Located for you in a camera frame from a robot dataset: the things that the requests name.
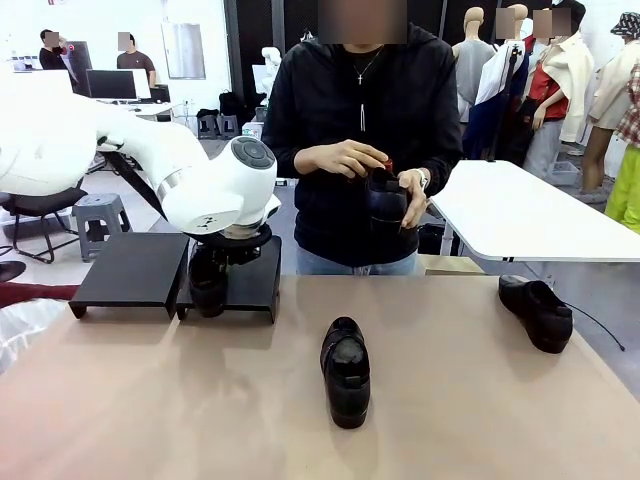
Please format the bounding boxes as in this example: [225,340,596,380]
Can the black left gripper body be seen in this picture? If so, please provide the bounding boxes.
[208,245,262,267]

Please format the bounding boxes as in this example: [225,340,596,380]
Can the black leather shoe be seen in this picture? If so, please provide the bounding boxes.
[188,247,229,319]
[498,274,574,355]

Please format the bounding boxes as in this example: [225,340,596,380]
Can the black buckle strap shoe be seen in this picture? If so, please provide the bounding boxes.
[367,168,416,235]

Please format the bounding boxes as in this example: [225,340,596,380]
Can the black shoe with grey stuffing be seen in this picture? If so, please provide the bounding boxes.
[319,316,372,430]

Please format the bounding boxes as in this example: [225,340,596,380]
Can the person's left forearm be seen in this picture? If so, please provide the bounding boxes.
[422,149,464,199]

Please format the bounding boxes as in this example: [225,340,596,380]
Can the person's right forearm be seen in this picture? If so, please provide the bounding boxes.
[263,139,324,179]

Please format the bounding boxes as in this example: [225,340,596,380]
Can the black metal shoe stand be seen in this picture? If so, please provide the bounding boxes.
[68,232,190,320]

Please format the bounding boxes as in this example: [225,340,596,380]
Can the person's right hand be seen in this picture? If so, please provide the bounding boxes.
[315,139,389,179]

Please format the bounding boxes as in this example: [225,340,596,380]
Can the person's left hand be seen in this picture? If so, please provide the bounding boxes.
[397,168,427,231]

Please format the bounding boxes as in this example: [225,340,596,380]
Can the black rack right tray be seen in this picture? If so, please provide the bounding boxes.
[175,234,283,325]

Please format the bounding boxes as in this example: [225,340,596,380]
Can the blue jeans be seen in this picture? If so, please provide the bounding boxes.
[296,247,419,276]

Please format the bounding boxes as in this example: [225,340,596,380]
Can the small grey stool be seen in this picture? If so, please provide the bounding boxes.
[218,113,241,140]
[197,114,221,140]

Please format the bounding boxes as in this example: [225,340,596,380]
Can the grey plastic stool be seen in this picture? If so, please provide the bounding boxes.
[72,193,132,262]

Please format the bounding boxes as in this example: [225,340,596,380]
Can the black backpack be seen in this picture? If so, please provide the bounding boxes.
[218,91,245,117]

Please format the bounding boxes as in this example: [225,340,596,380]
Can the white office desk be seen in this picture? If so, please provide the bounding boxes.
[94,97,176,124]

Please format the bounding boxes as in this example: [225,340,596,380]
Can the person in black jacket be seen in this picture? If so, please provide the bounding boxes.
[262,22,464,266]

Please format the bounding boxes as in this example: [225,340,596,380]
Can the tan cardboard box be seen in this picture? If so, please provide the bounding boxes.
[417,253,486,276]

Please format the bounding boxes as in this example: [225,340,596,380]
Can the black mesh office chair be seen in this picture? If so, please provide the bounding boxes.
[0,189,86,266]

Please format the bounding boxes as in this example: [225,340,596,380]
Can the red garment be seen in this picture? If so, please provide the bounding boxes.
[0,282,81,310]

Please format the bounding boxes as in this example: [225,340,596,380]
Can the black computer monitor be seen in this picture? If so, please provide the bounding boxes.
[85,69,137,101]

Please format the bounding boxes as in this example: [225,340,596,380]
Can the background person brown shirt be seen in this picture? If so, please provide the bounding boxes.
[116,32,158,86]

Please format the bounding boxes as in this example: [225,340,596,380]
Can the white plastic bag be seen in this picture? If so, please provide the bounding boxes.
[0,298,69,374]

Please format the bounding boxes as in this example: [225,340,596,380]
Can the background person black shirt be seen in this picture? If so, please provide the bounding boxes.
[38,28,69,71]

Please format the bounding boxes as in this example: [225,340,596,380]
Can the white side table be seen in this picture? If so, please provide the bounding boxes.
[430,159,640,263]

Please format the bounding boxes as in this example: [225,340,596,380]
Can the mannequin in grey tank top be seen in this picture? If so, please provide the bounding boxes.
[452,6,497,124]

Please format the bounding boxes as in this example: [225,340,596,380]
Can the mannequin in white navy jacket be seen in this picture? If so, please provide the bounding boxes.
[462,4,532,162]

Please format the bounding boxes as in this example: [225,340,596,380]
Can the grey plastic basket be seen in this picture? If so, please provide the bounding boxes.
[547,160,581,187]

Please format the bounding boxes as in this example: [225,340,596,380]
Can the neon yellow trousers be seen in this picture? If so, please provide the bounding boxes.
[604,144,640,234]

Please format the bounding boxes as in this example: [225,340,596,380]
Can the mannequin with bucket hat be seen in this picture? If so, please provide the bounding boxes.
[582,12,640,196]

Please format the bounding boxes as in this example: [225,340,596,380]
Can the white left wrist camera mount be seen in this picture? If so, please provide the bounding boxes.
[259,195,283,222]

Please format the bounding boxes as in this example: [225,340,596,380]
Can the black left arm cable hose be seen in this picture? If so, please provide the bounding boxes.
[102,149,274,251]

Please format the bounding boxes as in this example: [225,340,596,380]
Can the white wall board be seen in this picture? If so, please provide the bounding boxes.
[160,22,206,80]

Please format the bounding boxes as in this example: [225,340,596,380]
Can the silver cross necklace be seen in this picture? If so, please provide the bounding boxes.
[348,44,386,85]

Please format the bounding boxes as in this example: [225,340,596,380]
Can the thin black cable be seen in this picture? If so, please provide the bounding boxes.
[569,304,626,351]

